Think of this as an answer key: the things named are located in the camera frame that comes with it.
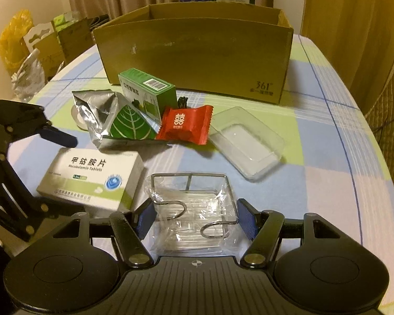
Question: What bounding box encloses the red candy packet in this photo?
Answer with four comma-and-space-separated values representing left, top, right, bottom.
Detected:
155, 104, 215, 146

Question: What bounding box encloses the cardboard carton with hang hole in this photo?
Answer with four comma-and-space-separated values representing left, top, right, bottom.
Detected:
23, 23, 66, 82

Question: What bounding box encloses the brown storage carton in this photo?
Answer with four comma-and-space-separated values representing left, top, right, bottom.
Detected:
54, 16, 94, 63

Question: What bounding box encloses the small green box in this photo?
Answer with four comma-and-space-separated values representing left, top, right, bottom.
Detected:
118, 68, 177, 125

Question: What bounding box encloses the wire rack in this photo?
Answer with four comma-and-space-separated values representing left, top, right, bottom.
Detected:
144, 172, 242, 256

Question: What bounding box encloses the white plastic bag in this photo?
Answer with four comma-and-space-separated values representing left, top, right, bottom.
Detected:
10, 49, 46, 102

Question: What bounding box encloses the checked cloth desktop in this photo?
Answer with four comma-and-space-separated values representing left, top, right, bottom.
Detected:
18, 34, 394, 270

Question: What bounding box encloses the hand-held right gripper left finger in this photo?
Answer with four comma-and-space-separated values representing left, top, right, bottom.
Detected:
53, 198, 158, 268

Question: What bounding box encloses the green snack packet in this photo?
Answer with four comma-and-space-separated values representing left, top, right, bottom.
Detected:
53, 11, 82, 31

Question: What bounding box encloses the golden curtain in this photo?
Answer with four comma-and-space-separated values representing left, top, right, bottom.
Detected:
300, 0, 394, 69

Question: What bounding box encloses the large brown cardboard box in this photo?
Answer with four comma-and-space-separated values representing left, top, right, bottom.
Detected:
92, 3, 294, 106

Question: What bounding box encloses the clear plastic tray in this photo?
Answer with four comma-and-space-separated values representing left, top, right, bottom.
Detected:
209, 106, 286, 182

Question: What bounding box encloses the white medicine box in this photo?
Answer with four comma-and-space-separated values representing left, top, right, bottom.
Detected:
36, 148, 144, 212

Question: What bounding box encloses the yellow plastic bag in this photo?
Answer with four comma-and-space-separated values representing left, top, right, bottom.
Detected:
0, 9, 33, 69

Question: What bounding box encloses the quilted chair cover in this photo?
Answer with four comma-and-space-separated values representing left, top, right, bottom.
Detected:
363, 44, 394, 191

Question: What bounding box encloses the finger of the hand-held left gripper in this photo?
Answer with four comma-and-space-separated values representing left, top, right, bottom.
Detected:
0, 100, 78, 148
0, 153, 84, 243

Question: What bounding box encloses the silver foil bag green leaf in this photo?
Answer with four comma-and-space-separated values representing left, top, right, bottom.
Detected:
71, 90, 169, 150

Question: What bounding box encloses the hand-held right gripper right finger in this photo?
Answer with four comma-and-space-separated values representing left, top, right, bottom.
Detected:
237, 198, 345, 268

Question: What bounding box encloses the clear tape roll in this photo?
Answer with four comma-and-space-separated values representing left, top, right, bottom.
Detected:
70, 105, 91, 128

